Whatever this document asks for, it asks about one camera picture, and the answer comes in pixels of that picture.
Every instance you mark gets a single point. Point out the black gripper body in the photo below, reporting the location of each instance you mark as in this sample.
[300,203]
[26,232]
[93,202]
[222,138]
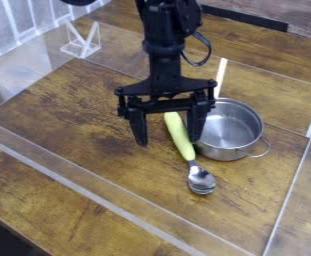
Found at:
[166,91]

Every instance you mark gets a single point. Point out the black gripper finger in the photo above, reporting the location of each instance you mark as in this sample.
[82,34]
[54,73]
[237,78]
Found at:
[138,123]
[197,115]

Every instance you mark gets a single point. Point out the small steel pot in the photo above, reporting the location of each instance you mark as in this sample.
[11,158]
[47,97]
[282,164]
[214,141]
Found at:
[233,132]

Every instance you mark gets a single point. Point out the green handled metal spoon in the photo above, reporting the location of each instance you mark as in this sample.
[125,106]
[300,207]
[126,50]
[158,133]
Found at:
[201,180]

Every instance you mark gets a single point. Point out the black strip on table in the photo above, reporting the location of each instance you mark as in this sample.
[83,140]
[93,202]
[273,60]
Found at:
[246,18]

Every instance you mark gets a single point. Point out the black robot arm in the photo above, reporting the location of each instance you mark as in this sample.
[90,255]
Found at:
[170,21]

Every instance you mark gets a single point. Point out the clear acrylic triangle bracket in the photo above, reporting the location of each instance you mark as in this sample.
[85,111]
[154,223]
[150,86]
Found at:
[82,47]

